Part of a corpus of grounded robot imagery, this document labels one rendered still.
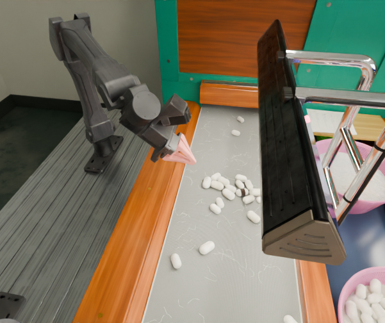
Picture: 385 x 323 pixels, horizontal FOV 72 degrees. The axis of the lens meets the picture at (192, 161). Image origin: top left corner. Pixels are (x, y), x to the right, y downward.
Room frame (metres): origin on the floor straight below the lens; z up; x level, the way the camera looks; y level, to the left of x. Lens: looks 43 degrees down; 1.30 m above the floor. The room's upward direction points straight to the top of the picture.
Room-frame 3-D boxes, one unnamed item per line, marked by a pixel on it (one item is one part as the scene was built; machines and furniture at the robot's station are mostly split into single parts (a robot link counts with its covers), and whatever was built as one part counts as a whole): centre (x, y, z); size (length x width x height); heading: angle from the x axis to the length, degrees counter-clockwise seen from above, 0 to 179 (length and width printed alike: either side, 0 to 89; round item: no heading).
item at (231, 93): (0.88, -0.18, 0.83); 0.30 x 0.06 x 0.07; 80
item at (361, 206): (0.56, -0.47, 0.72); 0.27 x 0.27 x 0.10
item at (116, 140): (0.73, 0.32, 0.71); 0.20 x 0.07 x 0.08; 170
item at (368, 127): (0.77, -0.51, 0.77); 0.33 x 0.15 x 0.01; 80
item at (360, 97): (0.42, -0.24, 0.90); 0.20 x 0.19 x 0.45; 170
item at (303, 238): (0.44, -0.16, 1.08); 0.62 x 0.08 x 0.07; 170
